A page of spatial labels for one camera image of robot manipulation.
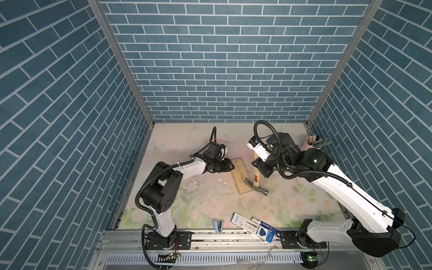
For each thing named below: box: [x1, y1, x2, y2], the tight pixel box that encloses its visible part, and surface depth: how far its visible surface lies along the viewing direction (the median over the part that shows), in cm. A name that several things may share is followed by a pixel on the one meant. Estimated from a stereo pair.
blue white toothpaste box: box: [230, 212, 276, 243], surface depth 78 cm
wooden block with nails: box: [230, 156, 254, 196], surface depth 91 cm
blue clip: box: [213, 219, 224, 235], surface depth 78 cm
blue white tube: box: [250, 216, 279, 234], surface depth 79 cm
